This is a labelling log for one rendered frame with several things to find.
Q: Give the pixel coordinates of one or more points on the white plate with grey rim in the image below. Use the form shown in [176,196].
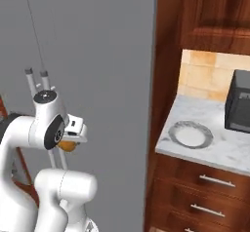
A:
[191,135]

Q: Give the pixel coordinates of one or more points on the black microwave oven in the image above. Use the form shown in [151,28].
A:
[238,106]

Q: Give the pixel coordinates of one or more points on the brown wooden cupboard door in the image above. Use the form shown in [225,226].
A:
[218,11]

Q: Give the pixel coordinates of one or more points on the brown potato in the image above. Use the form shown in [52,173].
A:
[67,146]

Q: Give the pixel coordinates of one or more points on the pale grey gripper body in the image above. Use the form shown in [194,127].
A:
[77,137]

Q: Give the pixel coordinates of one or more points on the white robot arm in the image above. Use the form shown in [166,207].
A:
[19,135]

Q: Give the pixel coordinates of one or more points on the grey fridge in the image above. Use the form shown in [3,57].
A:
[104,63]

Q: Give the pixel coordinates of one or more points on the brown wooden drawer front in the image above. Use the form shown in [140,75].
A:
[182,172]
[172,200]
[162,221]

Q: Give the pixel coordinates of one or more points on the tall brown wooden side panel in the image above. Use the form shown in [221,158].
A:
[164,80]

